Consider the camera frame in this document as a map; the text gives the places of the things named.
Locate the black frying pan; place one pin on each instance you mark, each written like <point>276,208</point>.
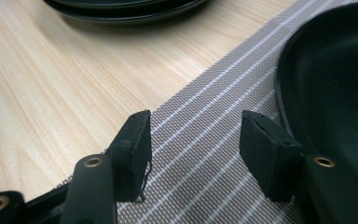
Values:
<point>332,93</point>

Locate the black plate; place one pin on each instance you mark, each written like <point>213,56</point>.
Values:
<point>127,17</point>
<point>124,2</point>

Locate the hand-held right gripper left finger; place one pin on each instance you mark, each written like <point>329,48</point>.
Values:
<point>132,155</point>

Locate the grey white striped placemat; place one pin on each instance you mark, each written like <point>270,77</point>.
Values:
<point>205,124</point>

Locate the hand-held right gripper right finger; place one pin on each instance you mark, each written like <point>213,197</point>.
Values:
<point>267,152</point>

